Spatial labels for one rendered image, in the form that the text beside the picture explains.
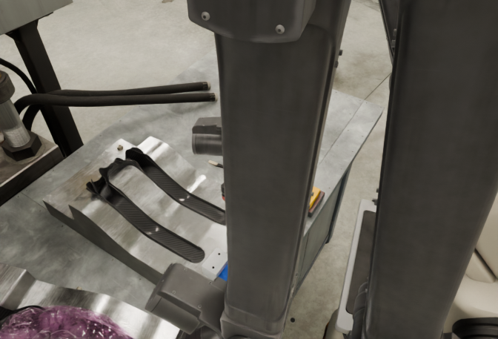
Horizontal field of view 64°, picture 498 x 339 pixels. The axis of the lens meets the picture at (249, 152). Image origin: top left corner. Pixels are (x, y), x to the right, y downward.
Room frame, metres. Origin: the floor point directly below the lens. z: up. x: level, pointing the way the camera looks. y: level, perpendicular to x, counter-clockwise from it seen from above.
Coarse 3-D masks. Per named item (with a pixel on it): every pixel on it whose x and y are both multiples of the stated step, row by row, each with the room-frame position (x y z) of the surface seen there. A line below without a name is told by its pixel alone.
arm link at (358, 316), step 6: (360, 312) 0.16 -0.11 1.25; (354, 318) 0.16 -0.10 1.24; (360, 318) 0.15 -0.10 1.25; (354, 324) 0.15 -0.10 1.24; (360, 324) 0.15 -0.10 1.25; (354, 330) 0.14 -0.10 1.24; (360, 330) 0.14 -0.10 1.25; (354, 336) 0.14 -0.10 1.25; (360, 336) 0.13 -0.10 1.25; (444, 336) 0.13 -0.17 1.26; (450, 336) 0.13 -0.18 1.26; (456, 336) 0.13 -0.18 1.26
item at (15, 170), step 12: (0, 132) 0.92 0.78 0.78; (0, 144) 0.87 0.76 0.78; (48, 144) 0.87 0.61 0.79; (0, 156) 0.82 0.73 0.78; (48, 156) 0.83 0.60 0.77; (60, 156) 0.86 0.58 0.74; (0, 168) 0.76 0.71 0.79; (12, 168) 0.77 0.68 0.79; (24, 168) 0.77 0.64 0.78; (36, 168) 0.79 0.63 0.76; (48, 168) 0.82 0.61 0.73; (0, 180) 0.72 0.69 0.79; (12, 180) 0.73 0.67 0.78; (24, 180) 0.75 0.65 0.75; (0, 192) 0.69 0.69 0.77; (12, 192) 0.71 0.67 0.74; (0, 204) 0.68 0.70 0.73
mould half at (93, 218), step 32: (96, 160) 0.73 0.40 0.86; (160, 160) 0.67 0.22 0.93; (64, 192) 0.62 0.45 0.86; (128, 192) 0.57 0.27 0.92; (160, 192) 0.59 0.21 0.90; (192, 192) 0.60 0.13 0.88; (96, 224) 0.48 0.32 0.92; (128, 224) 0.50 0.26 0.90; (160, 224) 0.51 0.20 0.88; (192, 224) 0.51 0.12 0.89; (128, 256) 0.44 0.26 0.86; (160, 256) 0.43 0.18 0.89
